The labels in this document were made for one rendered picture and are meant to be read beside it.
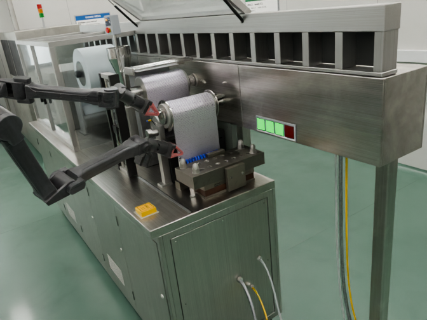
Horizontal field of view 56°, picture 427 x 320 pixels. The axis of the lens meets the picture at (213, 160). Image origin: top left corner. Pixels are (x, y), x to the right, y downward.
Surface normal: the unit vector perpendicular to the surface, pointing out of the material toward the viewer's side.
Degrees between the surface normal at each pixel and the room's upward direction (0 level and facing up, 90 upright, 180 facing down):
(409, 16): 90
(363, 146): 90
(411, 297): 0
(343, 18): 90
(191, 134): 90
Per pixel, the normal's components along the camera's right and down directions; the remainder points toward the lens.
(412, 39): -0.82, 0.29
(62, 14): 0.55, 0.25
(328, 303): -0.11, -0.93
